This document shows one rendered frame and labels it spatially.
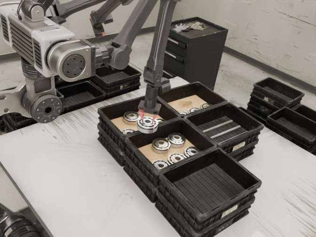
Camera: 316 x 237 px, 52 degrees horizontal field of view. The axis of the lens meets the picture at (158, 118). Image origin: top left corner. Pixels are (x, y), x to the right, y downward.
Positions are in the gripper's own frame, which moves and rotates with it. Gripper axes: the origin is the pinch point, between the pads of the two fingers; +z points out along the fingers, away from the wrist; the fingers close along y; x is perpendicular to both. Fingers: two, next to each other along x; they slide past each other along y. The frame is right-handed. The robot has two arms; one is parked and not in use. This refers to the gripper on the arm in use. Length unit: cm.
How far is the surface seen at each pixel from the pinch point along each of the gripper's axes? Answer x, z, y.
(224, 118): -52, 21, -43
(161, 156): -1.7, 22.2, -9.5
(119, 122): -24.9, 22.3, 20.1
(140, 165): 11.1, 19.9, -0.9
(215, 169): -0.8, 22.0, -39.0
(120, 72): -152, 55, 54
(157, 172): 20.5, 13.0, -10.4
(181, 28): -196, 14, 5
